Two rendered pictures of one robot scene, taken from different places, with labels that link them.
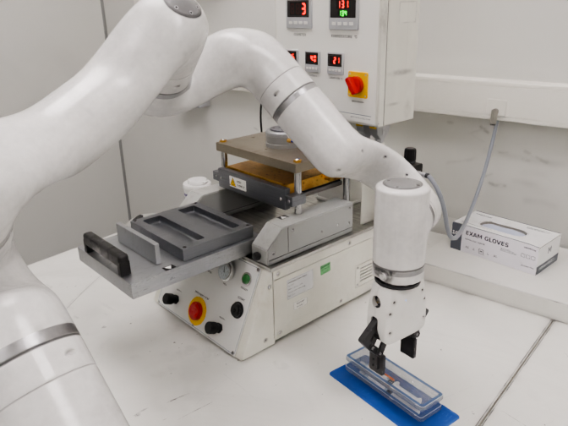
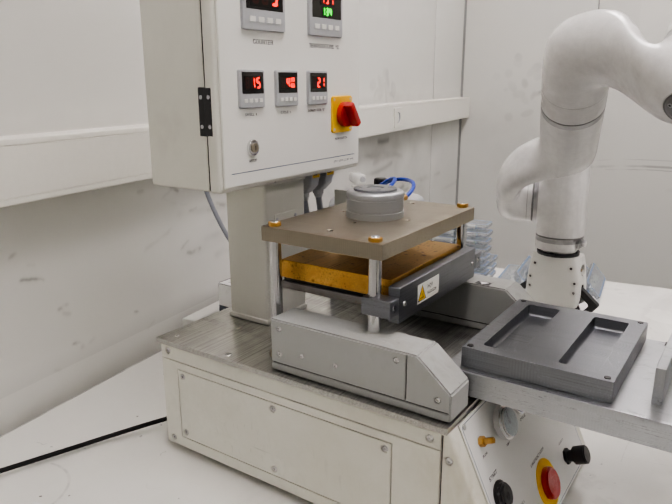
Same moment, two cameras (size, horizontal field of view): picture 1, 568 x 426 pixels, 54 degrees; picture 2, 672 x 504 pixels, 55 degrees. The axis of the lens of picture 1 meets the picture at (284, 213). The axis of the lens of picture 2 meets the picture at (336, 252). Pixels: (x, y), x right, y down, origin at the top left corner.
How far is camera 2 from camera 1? 1.71 m
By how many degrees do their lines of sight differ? 97
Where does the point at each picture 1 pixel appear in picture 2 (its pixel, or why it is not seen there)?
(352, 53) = (334, 71)
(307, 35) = (275, 44)
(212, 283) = (533, 424)
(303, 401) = not seen: hidden behind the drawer
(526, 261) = not seen: hidden behind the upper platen
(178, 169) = not seen: outside the picture
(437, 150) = (132, 237)
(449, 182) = (151, 276)
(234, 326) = (569, 429)
